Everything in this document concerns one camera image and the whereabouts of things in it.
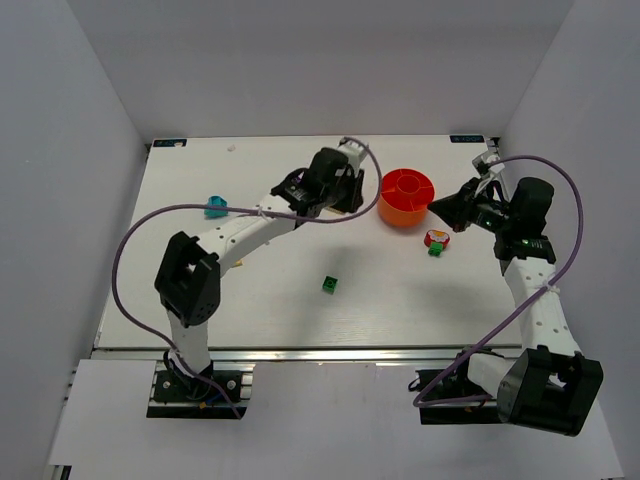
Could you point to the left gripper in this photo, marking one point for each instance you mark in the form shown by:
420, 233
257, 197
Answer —
353, 191

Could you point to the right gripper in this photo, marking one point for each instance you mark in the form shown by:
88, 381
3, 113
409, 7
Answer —
470, 203

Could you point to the red flower lego piece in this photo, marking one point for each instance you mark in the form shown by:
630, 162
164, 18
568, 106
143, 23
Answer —
436, 236

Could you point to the green lego brick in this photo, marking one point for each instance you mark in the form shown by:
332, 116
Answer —
329, 284
435, 249

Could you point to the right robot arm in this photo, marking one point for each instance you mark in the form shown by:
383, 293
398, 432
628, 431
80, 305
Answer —
551, 386

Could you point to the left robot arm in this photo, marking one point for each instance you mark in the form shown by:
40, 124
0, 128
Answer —
189, 277

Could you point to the large yellow lego brick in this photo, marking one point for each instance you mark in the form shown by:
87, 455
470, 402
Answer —
334, 213

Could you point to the orange round divided container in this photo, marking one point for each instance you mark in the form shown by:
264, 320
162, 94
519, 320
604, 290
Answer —
405, 195

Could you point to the right corner label sticker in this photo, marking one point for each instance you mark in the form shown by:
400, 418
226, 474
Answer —
465, 139

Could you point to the corner label sticker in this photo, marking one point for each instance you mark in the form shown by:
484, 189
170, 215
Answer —
169, 143
465, 139

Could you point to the teal lego piece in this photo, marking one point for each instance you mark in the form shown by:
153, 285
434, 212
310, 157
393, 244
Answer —
216, 207

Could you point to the left corner label sticker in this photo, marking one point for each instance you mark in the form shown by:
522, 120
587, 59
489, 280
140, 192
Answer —
169, 143

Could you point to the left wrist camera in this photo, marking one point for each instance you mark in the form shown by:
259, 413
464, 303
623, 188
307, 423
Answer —
354, 152

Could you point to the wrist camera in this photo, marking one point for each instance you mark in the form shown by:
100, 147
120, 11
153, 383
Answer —
486, 165
354, 152

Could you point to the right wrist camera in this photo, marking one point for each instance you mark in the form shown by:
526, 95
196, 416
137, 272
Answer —
486, 165

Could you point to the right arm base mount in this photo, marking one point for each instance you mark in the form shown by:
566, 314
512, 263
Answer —
456, 401

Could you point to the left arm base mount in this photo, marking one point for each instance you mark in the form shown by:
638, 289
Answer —
175, 395

